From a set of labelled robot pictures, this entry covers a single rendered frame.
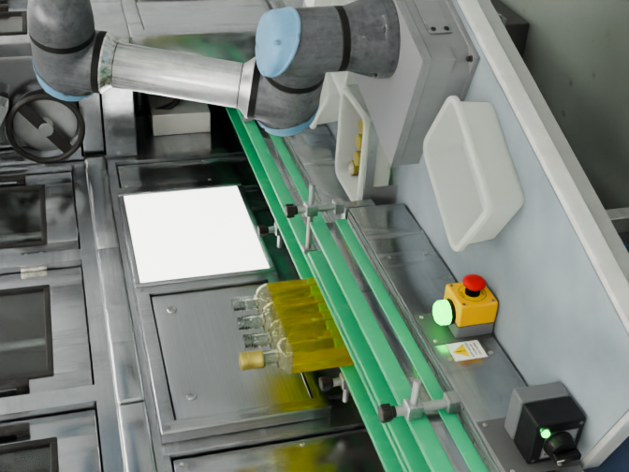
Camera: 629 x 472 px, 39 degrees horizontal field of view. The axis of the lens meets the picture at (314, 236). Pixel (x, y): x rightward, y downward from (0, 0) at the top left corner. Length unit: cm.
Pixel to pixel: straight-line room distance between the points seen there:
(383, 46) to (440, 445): 68
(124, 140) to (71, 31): 105
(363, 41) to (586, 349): 65
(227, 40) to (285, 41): 103
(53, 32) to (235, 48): 103
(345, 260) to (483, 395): 44
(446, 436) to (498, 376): 16
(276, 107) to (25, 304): 83
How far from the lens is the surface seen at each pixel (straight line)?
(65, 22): 162
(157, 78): 167
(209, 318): 198
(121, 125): 262
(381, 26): 158
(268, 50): 156
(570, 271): 132
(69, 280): 220
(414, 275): 167
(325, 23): 156
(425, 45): 152
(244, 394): 180
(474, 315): 152
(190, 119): 277
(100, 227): 231
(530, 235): 141
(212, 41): 255
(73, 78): 169
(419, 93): 154
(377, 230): 179
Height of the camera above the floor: 143
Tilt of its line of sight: 15 degrees down
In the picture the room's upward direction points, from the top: 96 degrees counter-clockwise
